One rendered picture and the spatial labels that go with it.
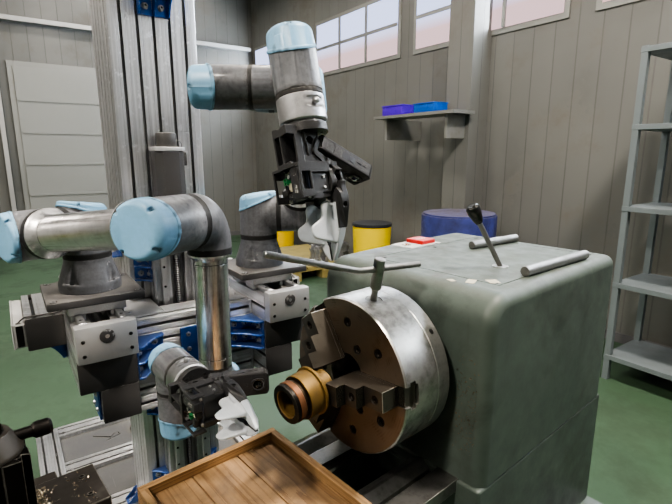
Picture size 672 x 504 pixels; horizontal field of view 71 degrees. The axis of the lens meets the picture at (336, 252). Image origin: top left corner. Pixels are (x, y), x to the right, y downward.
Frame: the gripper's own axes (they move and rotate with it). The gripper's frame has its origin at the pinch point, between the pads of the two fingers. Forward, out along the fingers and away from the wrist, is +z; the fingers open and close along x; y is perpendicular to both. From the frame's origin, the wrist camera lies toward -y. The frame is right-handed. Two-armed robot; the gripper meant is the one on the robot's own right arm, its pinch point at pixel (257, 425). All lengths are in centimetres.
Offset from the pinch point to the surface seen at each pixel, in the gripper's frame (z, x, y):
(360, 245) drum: -325, -64, -326
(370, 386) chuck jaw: 6.4, 2.9, -19.4
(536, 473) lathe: 18, -29, -62
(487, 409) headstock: 17.5, -4.2, -39.6
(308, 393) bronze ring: 0.0, 2.0, -10.4
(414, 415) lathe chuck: 11.7, -2.6, -25.3
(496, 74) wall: -205, 114, -390
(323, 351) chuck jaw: -5.4, 5.9, -18.1
